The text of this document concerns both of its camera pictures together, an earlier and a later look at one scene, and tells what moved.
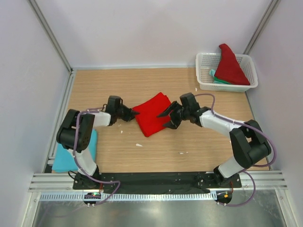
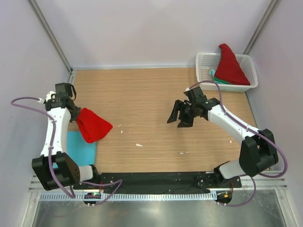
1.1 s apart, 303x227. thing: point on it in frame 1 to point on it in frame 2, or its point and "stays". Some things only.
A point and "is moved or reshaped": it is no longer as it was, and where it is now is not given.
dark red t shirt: [229, 70] stays
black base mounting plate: [153, 182] stays
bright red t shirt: [147, 118] is moved or reshaped
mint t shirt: [212, 72] stays
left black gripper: [129, 113] to [75, 114]
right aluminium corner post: [262, 27] stays
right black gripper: [174, 123] to [177, 107]
